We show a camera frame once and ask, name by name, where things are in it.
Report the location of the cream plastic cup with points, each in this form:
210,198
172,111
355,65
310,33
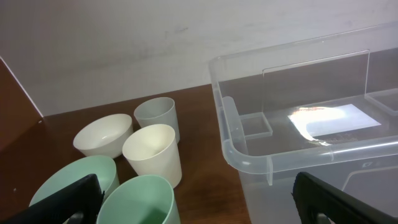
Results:
153,150

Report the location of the clear plastic storage container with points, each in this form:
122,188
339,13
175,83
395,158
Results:
256,90

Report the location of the white label in container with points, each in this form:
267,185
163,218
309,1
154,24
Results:
312,122

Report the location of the mint green small bowl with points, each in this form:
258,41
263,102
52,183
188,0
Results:
103,166

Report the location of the white small bowl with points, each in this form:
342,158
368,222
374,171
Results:
105,136

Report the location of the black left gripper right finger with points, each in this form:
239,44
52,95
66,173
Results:
319,202

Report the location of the grey plastic cup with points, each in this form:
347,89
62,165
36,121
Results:
160,110

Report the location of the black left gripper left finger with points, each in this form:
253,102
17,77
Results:
79,202

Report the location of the mint green plastic cup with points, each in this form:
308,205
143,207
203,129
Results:
144,199

